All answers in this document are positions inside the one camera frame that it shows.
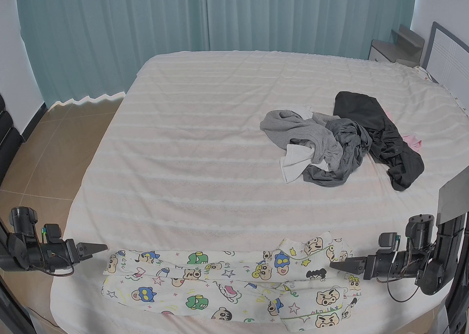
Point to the bed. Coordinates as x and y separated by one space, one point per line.
201 141

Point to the dark grey garment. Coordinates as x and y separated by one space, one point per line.
348 156

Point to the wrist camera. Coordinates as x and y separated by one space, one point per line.
52 233
388 241

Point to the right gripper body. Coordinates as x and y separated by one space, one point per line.
381 266

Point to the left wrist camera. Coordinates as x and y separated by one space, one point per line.
52 233

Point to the pink garment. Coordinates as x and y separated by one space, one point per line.
412 141

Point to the blue-green curtain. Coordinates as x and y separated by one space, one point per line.
311 2
110 24

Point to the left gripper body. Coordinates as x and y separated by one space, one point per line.
66 253

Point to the black garment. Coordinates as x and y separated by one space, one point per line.
359 110

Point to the grey and white knit garment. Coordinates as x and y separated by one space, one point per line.
289 125

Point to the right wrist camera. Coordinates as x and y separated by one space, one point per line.
388 241

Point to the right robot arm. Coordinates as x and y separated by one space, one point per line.
439 263

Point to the white printed pyjama top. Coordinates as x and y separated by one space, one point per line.
220 274

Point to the grey bedside table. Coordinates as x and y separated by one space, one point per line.
388 50

